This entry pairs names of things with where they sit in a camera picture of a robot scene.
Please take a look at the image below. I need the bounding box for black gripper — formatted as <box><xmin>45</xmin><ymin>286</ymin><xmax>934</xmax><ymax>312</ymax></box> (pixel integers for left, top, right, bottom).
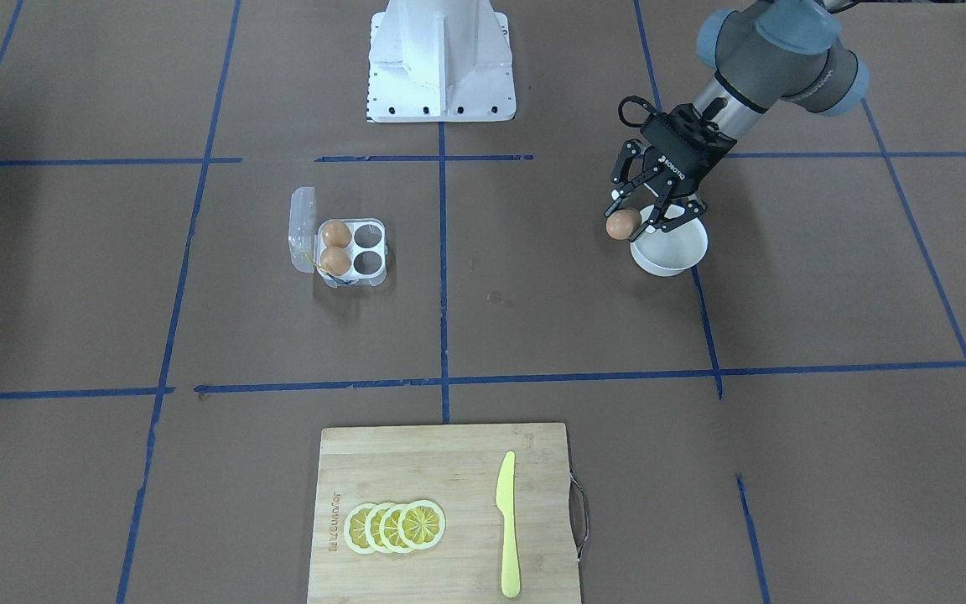
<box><xmin>610</xmin><ymin>104</ymin><xmax>737</xmax><ymax>237</ymax></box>

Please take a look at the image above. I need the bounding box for brown egg carried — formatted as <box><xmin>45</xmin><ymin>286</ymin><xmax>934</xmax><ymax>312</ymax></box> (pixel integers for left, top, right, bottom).
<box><xmin>605</xmin><ymin>209</ymin><xmax>641</xmax><ymax>241</ymax></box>

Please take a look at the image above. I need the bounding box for clear plastic egg box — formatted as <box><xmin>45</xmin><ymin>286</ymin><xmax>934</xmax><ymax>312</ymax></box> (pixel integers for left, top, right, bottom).
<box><xmin>287</xmin><ymin>187</ymin><xmax>390</xmax><ymax>289</ymax></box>

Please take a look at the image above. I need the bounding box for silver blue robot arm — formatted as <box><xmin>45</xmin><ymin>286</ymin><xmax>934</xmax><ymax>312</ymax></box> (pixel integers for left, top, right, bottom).
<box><xmin>605</xmin><ymin>1</ymin><xmax>870</xmax><ymax>242</ymax></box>

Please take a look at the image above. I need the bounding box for brown egg in box back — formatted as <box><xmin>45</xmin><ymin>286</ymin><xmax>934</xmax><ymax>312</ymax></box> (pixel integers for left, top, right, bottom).
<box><xmin>319</xmin><ymin>219</ymin><xmax>353</xmax><ymax>248</ymax></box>

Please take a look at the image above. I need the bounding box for brown egg in box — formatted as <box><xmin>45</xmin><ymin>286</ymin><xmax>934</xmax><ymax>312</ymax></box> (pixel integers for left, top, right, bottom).
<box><xmin>319</xmin><ymin>219</ymin><xmax>353</xmax><ymax>248</ymax></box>
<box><xmin>319</xmin><ymin>246</ymin><xmax>353</xmax><ymax>278</ymax></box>

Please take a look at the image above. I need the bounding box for brown egg in box front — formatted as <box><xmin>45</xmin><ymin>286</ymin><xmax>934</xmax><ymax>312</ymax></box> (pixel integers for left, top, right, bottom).
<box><xmin>319</xmin><ymin>246</ymin><xmax>353</xmax><ymax>278</ymax></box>

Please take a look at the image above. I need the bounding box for white bowl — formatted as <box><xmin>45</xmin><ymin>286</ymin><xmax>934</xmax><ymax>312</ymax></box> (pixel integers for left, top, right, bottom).
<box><xmin>630</xmin><ymin>218</ymin><xmax>709</xmax><ymax>278</ymax></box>

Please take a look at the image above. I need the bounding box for bamboo cutting board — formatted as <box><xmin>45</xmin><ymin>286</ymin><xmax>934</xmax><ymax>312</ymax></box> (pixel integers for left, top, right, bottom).
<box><xmin>306</xmin><ymin>422</ymin><xmax>583</xmax><ymax>603</ymax></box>

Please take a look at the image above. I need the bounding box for yellow plastic knife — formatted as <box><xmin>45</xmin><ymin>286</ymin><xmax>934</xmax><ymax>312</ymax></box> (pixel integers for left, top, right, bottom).
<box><xmin>495</xmin><ymin>450</ymin><xmax>522</xmax><ymax>599</ymax></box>

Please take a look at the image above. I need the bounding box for lemon slice four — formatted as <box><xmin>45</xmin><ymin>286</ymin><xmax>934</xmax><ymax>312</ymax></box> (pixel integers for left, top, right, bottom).
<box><xmin>397</xmin><ymin>498</ymin><xmax>446</xmax><ymax>551</ymax></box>

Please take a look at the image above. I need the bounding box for lemon slice three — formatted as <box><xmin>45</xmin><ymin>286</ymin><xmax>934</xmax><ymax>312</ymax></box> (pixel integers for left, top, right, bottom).
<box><xmin>378</xmin><ymin>503</ymin><xmax>410</xmax><ymax>554</ymax></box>

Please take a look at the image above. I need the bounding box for lemon slice two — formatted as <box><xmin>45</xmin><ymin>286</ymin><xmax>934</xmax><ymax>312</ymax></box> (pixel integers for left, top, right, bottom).
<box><xmin>361</xmin><ymin>502</ymin><xmax>396</xmax><ymax>554</ymax></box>

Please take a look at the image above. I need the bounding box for lemon slice one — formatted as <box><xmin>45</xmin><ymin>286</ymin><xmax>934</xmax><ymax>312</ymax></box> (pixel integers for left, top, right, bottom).
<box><xmin>344</xmin><ymin>503</ymin><xmax>378</xmax><ymax>555</ymax></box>

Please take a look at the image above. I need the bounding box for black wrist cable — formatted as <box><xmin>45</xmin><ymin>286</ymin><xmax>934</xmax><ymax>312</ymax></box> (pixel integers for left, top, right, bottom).
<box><xmin>617</xmin><ymin>96</ymin><xmax>662</xmax><ymax>128</ymax></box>

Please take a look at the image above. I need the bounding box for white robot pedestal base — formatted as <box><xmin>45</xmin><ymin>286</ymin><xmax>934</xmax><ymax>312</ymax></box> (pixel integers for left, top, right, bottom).
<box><xmin>366</xmin><ymin>1</ymin><xmax>517</xmax><ymax>123</ymax></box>

